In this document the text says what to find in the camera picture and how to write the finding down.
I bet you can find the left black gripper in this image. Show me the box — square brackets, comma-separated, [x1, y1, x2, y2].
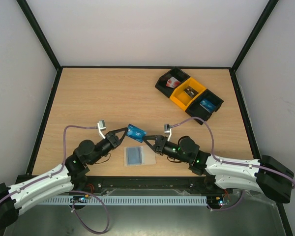
[89, 127, 128, 165]

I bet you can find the blue VIP credit card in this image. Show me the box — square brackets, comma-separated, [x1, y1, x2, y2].
[126, 124, 147, 143]

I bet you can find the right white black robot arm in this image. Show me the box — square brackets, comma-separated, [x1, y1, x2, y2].
[143, 135, 294, 204]

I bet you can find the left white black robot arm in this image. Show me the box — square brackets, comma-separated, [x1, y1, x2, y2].
[0, 127, 128, 230]

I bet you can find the red white card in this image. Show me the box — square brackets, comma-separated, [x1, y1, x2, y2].
[166, 77, 181, 89]

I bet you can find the dark card in yellow bin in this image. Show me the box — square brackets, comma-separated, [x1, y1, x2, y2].
[184, 86, 198, 98]

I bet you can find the blue card in bin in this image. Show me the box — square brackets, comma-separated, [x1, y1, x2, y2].
[200, 99, 216, 113]

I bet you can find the black bin with blue card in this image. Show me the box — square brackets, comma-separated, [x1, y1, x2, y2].
[185, 89, 224, 121]

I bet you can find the black bin with red card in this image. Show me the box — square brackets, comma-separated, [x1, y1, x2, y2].
[155, 67, 190, 98]

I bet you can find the yellow bin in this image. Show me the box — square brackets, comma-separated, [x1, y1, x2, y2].
[170, 77, 207, 111]

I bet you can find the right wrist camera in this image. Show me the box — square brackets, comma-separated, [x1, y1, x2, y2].
[164, 124, 172, 142]

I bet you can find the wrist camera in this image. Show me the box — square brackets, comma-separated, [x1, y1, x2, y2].
[97, 120, 106, 139]
[164, 124, 172, 142]

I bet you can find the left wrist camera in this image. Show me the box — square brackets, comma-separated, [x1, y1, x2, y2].
[97, 120, 106, 139]

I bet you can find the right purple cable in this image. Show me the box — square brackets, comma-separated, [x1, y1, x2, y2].
[170, 116, 295, 212]

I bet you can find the purple cable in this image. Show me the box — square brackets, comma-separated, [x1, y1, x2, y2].
[0, 124, 111, 233]
[170, 116, 295, 212]

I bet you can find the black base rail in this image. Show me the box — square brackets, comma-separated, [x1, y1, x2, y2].
[14, 174, 276, 195]

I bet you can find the white slotted cable duct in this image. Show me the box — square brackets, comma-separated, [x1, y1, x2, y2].
[41, 196, 207, 206]

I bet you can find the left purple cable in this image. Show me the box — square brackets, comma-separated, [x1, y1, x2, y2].
[0, 124, 111, 233]

